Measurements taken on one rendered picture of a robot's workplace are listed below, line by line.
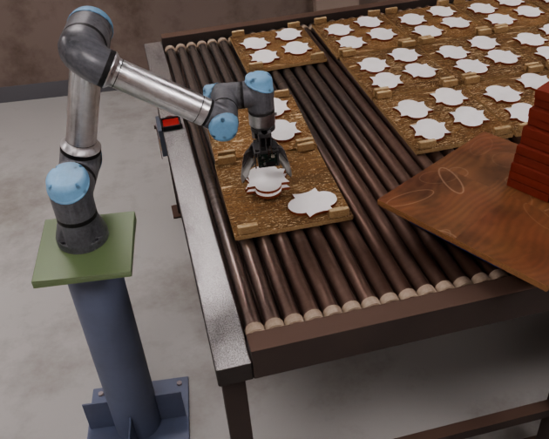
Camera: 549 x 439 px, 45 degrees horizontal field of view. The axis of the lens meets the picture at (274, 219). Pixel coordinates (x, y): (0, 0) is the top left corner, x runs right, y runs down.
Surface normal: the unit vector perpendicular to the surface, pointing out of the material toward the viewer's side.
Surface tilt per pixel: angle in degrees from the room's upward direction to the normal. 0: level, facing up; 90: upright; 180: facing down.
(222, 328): 0
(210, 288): 0
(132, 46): 90
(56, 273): 4
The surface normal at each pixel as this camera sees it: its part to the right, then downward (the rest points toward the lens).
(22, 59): 0.12, 0.58
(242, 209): -0.07, -0.80
